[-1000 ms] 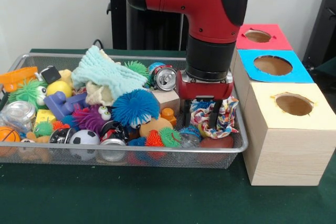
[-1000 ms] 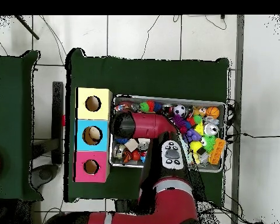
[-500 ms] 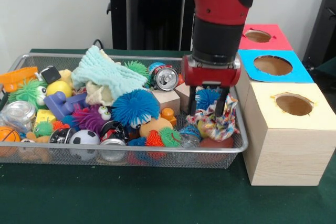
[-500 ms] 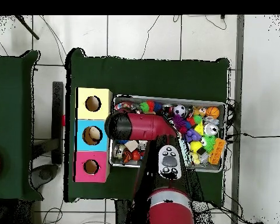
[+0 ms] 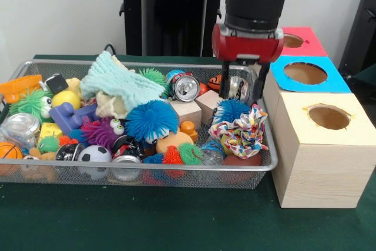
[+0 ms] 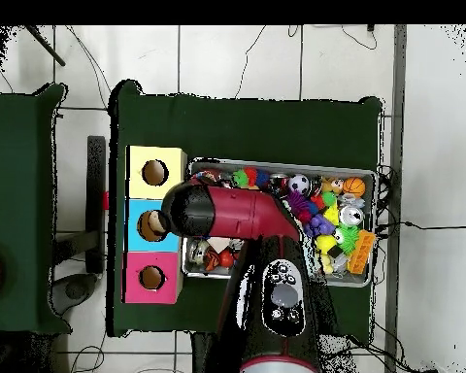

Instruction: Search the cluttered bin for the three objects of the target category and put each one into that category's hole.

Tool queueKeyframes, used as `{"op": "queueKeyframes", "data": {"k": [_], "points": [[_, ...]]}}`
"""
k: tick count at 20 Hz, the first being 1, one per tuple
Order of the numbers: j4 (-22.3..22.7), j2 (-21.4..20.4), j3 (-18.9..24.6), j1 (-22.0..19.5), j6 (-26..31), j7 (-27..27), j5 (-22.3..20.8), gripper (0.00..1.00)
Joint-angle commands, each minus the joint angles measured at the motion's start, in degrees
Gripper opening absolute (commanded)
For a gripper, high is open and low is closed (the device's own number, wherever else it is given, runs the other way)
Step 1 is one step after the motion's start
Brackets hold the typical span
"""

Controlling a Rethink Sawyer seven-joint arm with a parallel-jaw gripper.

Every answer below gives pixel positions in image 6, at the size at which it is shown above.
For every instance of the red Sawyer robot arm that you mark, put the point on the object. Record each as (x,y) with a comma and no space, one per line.
(240,211)

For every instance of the shallow clear mesh bin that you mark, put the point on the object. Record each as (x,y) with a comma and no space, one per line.
(314,168)

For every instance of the plain wooden cube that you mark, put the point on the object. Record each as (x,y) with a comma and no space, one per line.
(217,244)

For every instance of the black and white soccer ball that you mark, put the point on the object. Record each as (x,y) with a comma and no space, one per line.
(298,184)

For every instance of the purple plastic block toy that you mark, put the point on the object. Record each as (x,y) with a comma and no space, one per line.
(320,225)

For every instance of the green spiky toy with eyes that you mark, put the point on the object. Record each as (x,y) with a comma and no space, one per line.
(347,237)

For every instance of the orange toy basketball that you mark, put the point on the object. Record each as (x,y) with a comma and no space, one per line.
(354,187)

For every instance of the orange plastic toy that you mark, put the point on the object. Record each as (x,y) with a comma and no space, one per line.
(361,252)

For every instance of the black panel stand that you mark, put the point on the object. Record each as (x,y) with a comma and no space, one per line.
(96,202)

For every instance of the dark green side table cloth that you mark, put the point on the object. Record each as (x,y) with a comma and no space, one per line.
(15,175)

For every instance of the black tripod leg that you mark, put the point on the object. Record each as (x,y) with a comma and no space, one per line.
(44,46)

